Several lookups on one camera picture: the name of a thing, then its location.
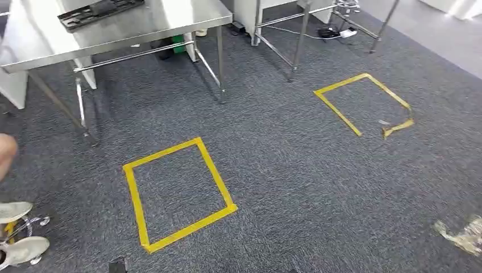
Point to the black plastic car panel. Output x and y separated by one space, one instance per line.
101 11

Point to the yellow floor tape square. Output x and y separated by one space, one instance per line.
337 112
192 229

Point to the person's foot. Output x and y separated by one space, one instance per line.
201 32

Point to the green item under table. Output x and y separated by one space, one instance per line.
179 43

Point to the stainless steel table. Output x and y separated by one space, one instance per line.
301 37
124 34

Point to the black floor device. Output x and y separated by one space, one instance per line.
327 32

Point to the white power strip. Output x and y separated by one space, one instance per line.
348 32

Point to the black robot foot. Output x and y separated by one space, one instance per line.
117 266

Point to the chrome wheeled stool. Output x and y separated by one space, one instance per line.
28 223

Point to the crumpled tape scrap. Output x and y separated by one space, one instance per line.
467 237

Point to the person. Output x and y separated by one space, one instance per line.
15 250

